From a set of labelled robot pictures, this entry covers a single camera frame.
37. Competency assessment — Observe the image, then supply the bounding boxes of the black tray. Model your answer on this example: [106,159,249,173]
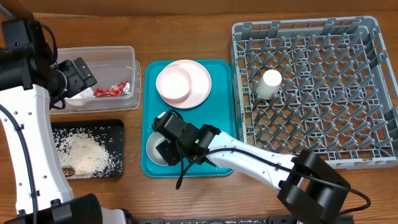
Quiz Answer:
[52,119,124,178]

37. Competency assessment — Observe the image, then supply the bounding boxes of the pink small bowl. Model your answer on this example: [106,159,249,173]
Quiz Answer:
[155,67,192,101]

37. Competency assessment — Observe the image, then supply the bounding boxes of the teal plastic tray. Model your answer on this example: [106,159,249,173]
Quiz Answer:
[141,59,236,178]

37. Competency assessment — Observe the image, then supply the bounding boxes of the metal bowl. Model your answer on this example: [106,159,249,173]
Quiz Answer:
[146,132,168,166]

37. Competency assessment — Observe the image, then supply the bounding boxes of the rice pile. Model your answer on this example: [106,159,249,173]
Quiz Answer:
[53,128,123,179]

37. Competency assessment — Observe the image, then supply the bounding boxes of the red snack wrapper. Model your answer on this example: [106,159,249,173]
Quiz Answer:
[93,80,131,97]

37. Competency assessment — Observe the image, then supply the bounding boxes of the pink plate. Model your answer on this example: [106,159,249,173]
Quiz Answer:
[161,60,212,109]

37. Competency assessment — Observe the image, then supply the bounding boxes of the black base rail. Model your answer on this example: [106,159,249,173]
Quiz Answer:
[124,208,355,224]

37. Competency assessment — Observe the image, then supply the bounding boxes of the white paper cup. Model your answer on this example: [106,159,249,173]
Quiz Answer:
[256,70,282,100]

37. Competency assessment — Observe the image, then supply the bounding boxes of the grey dishwasher rack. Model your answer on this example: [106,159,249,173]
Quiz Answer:
[231,16,397,169]

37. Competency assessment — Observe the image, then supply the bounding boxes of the clear plastic bin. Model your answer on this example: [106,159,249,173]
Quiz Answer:
[50,46,141,114]

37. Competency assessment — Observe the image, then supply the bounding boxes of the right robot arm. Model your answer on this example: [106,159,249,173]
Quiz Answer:
[152,110,350,223]

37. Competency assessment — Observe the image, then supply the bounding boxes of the brown food piece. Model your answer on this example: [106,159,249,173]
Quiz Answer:
[62,167,75,177]

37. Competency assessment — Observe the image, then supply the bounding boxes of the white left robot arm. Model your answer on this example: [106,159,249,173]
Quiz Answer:
[1,19,134,224]

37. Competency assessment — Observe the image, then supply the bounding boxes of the white tissue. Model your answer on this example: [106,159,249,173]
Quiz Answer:
[65,88,95,106]

